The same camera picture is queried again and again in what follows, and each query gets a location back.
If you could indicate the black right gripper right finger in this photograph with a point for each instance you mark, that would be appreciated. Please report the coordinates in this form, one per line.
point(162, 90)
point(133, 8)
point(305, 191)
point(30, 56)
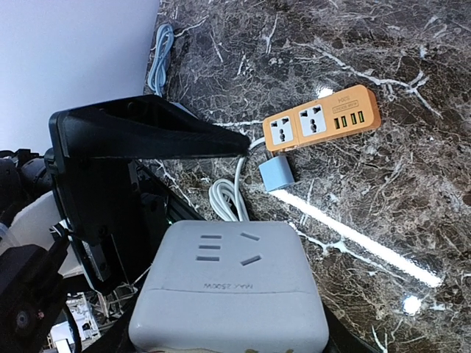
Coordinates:
point(341, 340)

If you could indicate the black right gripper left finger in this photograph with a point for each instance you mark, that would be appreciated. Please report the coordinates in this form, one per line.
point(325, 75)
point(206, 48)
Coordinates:
point(115, 340)

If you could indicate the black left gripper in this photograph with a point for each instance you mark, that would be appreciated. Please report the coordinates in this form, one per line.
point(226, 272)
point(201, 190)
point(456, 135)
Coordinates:
point(116, 208)

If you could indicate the white cube socket adapter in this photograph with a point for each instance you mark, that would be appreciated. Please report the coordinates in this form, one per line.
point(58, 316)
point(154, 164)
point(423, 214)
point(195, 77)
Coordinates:
point(228, 286)

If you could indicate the light blue charger plug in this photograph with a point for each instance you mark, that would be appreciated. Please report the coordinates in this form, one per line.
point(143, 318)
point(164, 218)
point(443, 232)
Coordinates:
point(276, 173)

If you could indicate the orange power strip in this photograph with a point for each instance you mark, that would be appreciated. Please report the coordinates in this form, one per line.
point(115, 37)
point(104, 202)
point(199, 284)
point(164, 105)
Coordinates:
point(347, 112)

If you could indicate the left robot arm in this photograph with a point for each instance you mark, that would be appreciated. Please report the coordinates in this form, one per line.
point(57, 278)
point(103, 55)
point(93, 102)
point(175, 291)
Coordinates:
point(24, 178)

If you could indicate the black front frame rail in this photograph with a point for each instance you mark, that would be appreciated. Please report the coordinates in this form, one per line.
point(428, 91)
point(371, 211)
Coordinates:
point(174, 207)

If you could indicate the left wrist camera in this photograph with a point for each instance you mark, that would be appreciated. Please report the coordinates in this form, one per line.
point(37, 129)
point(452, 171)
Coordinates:
point(32, 294)

